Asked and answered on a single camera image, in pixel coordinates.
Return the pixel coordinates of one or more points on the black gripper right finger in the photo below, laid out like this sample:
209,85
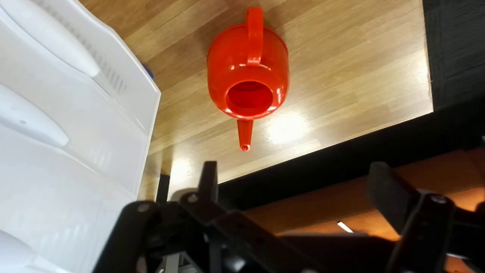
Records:
391,194

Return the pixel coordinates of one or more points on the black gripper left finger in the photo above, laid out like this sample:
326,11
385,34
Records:
208,184

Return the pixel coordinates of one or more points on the orange plastic watering can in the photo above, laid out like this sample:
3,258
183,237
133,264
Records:
247,73

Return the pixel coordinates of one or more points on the white plastic dish rack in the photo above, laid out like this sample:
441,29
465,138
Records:
76,117

